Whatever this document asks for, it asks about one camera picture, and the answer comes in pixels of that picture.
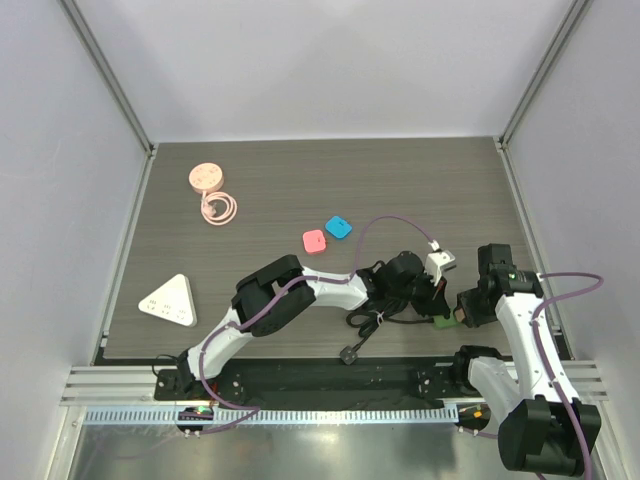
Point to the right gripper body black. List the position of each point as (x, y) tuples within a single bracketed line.
[(470, 308)]

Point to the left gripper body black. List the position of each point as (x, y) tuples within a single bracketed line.
[(423, 292)]

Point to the green power strip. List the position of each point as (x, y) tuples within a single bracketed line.
[(441, 322)]

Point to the blue plug adapter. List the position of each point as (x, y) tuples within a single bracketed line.
[(338, 227)]

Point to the pink red plug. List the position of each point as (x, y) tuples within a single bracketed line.
[(314, 242)]

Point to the pink round power socket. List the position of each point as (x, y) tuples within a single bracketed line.
[(206, 178)]

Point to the white triangular power socket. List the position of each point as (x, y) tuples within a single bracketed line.
[(172, 302)]

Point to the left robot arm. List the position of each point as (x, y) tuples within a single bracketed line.
[(268, 300)]

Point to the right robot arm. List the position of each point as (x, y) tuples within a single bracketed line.
[(543, 425)]

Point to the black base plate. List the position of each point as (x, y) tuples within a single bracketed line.
[(249, 380)]

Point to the white slotted cable duct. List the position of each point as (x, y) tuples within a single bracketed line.
[(202, 416)]

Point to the aluminium frame rail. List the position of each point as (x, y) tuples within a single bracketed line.
[(122, 385)]

